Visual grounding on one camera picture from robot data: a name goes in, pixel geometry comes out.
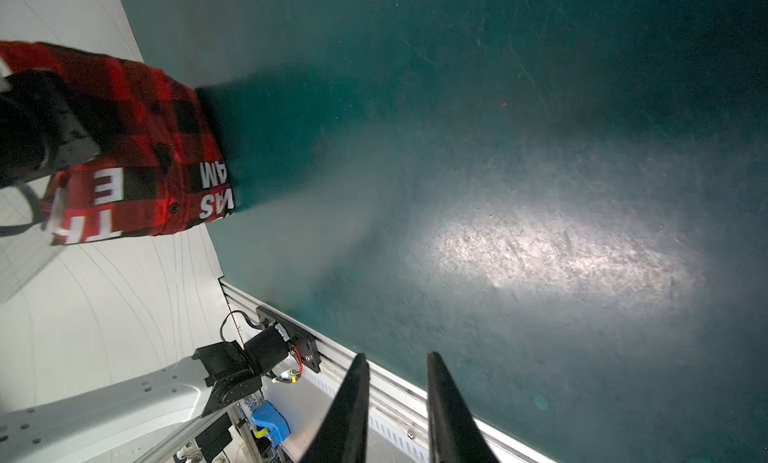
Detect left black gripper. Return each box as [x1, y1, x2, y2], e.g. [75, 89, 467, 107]
[1, 70, 99, 188]

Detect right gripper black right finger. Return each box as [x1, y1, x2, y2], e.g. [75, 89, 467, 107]
[427, 352, 498, 463]

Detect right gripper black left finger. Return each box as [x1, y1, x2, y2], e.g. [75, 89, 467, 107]
[301, 353, 370, 463]

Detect red black plaid shirt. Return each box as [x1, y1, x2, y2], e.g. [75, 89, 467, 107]
[1, 41, 235, 245]

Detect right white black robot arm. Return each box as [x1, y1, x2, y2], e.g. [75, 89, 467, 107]
[1, 327, 497, 462]

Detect blue plastic object below table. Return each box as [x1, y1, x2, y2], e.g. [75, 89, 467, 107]
[250, 401, 291, 447]

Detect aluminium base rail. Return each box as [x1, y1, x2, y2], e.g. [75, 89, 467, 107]
[220, 278, 552, 462]

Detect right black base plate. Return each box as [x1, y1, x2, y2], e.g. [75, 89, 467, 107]
[256, 305, 322, 374]

